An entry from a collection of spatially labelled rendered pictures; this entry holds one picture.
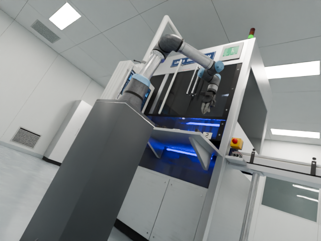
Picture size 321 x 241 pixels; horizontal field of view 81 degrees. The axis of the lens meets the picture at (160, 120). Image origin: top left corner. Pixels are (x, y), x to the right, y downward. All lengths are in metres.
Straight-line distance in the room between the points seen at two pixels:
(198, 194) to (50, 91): 5.60
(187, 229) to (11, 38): 6.02
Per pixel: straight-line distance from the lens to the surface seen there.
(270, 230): 6.04
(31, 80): 6.35
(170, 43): 1.32
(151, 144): 1.70
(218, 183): 1.50
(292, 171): 1.53
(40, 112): 6.36
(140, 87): 1.05
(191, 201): 1.55
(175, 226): 1.60
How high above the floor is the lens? 0.48
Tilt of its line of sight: 19 degrees up
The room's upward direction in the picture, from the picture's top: 22 degrees clockwise
